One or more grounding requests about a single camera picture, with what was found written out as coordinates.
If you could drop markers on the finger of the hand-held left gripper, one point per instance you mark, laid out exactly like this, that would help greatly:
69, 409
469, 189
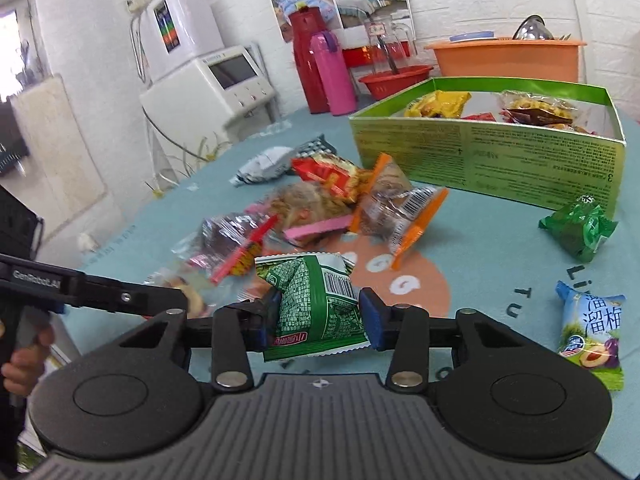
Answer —
135, 296

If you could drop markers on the blue plate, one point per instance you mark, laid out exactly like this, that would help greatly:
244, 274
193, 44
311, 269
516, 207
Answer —
472, 36

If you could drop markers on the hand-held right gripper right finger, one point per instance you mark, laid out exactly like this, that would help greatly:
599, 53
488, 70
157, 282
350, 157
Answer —
375, 317

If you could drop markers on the white blue snack packet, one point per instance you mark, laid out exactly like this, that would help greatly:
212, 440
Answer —
265, 162

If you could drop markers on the white water purifier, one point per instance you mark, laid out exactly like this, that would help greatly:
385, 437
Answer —
190, 25

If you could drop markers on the white appliance with screen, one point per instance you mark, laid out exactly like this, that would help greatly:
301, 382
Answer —
200, 105

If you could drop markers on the red plastic bowl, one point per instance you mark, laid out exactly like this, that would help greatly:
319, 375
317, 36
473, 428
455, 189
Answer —
395, 85

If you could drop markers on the red checkered long snack packet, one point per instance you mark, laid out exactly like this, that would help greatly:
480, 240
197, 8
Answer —
480, 117

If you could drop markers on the glass pitcher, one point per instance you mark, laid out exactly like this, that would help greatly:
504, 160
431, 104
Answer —
385, 50

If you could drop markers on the teal printed tablecloth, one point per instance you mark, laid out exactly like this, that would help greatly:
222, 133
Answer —
475, 270

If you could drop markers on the clear packet of beige snacks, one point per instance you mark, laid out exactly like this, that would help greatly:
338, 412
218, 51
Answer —
197, 302

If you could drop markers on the pink bottle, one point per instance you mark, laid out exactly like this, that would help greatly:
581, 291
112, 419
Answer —
335, 80

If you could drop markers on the yellow flower stems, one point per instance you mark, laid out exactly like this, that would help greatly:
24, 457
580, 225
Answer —
202, 150

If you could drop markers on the orange plastic basin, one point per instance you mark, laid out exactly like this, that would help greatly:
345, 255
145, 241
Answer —
500, 60

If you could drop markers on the metal bowl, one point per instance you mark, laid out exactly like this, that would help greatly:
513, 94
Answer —
532, 27

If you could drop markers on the blue green plum packet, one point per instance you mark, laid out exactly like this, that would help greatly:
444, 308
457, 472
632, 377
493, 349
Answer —
592, 330

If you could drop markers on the clear packet with pink edge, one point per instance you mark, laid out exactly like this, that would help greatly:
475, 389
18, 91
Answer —
300, 205

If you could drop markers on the green candy packet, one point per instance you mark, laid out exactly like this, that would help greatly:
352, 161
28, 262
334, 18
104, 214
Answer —
580, 227

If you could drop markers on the green cardboard box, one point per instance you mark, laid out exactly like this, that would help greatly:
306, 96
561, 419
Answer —
490, 155

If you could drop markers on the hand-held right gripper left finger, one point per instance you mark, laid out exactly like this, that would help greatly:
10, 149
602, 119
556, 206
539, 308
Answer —
260, 325

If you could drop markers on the person's left hand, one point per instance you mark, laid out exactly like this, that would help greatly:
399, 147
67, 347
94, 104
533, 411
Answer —
22, 365

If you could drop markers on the black white patterned packet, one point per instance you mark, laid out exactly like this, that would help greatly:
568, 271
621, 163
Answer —
315, 147

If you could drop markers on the clear packet with red edges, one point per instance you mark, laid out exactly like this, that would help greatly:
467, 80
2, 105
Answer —
225, 240

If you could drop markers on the clear packet with orange edges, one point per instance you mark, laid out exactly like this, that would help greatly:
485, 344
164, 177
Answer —
395, 205

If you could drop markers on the red thermos jug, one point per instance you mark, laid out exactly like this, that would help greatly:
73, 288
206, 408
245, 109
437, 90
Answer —
302, 60

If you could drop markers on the green white snack packet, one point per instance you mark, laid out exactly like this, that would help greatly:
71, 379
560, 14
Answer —
315, 310

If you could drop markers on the clear packet of yellow puffs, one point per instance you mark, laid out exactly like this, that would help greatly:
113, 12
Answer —
537, 105

